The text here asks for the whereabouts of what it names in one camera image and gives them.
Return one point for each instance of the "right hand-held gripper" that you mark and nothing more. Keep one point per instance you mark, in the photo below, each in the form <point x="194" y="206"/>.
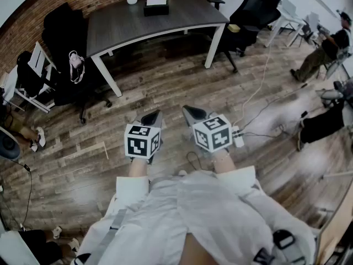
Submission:
<point x="212" y="135"/>

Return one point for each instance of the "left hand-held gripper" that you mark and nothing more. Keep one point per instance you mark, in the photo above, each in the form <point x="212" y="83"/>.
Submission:
<point x="139" y="145"/>

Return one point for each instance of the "black tissue box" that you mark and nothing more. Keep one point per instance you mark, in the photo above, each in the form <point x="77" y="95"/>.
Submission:
<point x="156" y="10"/>

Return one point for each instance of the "white tissue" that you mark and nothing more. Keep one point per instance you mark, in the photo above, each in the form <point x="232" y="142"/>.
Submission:
<point x="156" y="1"/>

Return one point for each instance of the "person's left forearm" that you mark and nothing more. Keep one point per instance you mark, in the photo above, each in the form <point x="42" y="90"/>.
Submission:
<point x="137" y="168"/>

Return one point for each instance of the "person's right forearm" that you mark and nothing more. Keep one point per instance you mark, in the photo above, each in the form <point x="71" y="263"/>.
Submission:
<point x="224" y="163"/>

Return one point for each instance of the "white power strip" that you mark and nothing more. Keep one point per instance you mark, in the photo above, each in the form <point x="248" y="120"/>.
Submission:
<point x="237" y="137"/>

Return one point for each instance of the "person's white clothing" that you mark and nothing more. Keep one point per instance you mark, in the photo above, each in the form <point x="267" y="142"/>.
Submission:
<point x="171" y="211"/>

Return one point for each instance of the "yellow item on chair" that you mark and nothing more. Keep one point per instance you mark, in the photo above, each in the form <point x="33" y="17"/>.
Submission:
<point x="234" y="28"/>

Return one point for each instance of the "black bag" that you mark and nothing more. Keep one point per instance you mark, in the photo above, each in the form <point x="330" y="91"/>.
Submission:
<point x="322" y="126"/>

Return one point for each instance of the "person's bare leg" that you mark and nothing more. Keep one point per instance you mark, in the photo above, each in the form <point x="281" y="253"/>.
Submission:
<point x="198" y="251"/>

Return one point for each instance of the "dark wooden table white legs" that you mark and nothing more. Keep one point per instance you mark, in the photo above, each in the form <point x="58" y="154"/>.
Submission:
<point x="151" y="27"/>

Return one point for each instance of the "black office chair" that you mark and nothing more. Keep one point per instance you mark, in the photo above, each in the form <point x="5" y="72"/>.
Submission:
<point x="64" y="37"/>
<point x="251" y="16"/>

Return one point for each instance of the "white folding rack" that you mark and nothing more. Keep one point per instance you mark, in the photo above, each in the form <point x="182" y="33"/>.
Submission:
<point x="37" y="65"/>

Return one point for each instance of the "white desk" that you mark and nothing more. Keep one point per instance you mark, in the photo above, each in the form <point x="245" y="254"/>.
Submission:
<point x="288" y="16"/>

